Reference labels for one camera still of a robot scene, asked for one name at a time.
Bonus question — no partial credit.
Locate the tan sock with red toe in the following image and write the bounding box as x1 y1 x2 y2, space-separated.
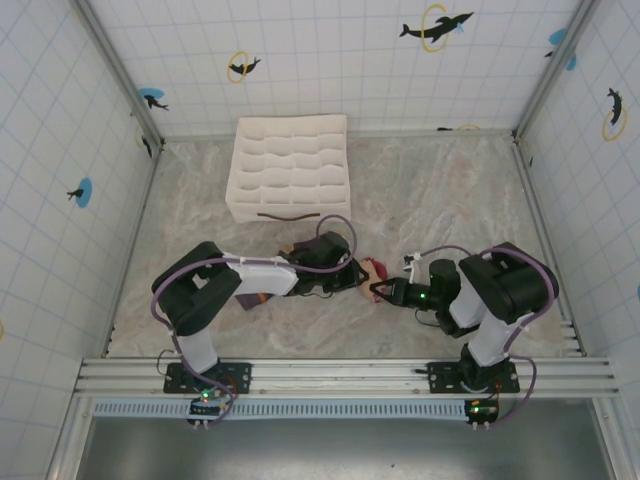
355 256 390 303

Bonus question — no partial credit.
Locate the purple sock with tan toe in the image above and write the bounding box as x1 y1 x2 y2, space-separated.
234 243 301 312

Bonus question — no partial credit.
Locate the white fabric organizer box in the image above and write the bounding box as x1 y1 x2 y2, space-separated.
224 113 352 224

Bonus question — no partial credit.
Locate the shark sticker blue circle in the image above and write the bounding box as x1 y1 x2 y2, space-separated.
138 87 170 112

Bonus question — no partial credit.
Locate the fish sticker blue oval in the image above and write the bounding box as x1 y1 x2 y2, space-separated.
66 177 94 209

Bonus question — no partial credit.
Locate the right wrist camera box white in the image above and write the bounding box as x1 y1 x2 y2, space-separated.
402 252 422 285

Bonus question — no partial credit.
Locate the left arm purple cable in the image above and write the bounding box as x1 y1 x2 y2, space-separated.
151 214 358 431

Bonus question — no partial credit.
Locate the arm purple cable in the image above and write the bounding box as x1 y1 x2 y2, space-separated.
414 244 560 429
151 214 358 431

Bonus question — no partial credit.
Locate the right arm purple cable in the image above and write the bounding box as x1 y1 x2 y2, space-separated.
414 244 560 429

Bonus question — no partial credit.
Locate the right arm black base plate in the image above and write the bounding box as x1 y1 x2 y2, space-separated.
415 360 521 396

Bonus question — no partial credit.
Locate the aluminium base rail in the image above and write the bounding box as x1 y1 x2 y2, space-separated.
73 355 624 400

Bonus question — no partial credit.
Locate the white slotted cable duct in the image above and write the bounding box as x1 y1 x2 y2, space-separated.
92 398 474 420

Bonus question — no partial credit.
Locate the aluminium table edge rail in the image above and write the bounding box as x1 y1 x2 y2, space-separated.
159 128 519 144
509 137 586 357
102 144 164 359

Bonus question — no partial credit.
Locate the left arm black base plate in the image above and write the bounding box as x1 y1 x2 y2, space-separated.
163 360 253 396

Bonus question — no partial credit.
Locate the small dolphin sticker yellow ring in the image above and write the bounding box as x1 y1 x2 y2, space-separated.
227 50 263 84

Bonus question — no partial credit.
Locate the black fish sticker yellow ring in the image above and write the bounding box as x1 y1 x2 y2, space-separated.
135 124 154 160

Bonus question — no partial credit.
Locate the large dolphin sticker yellow ring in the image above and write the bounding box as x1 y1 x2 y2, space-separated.
398 3 475 54

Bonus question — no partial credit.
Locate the aluminium corner post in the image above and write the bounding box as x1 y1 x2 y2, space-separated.
512 0 601 141
72 0 166 151

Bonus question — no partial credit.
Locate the upright dolphin sticker yellow ring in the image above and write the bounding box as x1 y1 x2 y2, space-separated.
602 87 629 142

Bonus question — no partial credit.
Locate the blue patch wall sticker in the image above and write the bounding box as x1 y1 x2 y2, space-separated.
544 28 577 71

